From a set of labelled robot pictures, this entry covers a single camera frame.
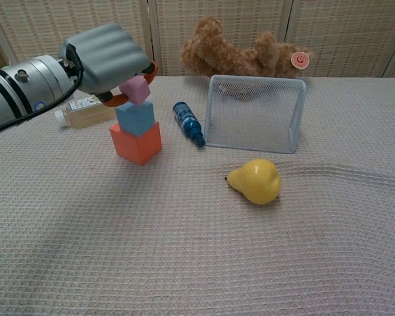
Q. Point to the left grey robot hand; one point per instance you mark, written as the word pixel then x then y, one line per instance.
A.
pixel 105 56

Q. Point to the small pink cube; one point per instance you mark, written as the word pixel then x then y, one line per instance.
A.
pixel 136 90

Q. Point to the blue cube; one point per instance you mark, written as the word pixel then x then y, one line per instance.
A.
pixel 135 116

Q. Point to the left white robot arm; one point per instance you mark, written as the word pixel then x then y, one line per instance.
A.
pixel 23 92

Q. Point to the orange and blue block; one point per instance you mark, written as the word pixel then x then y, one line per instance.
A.
pixel 135 145

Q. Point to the clear juice bottle white cap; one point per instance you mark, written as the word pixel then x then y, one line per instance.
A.
pixel 85 115

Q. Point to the blue spray bottle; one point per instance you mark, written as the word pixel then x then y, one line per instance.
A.
pixel 187 121

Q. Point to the brown teddy bear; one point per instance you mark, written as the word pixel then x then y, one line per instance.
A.
pixel 230 56

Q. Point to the light blue mesh basket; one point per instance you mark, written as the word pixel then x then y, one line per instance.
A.
pixel 253 112

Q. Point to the round red-white bear tag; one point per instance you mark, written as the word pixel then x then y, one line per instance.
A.
pixel 300 59

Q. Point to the yellow toy pear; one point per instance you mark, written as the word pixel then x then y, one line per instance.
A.
pixel 258 182

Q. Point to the beige woven tablecloth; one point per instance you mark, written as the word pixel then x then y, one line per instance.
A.
pixel 184 247

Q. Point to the woven folding screen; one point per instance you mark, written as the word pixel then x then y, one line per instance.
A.
pixel 332 36

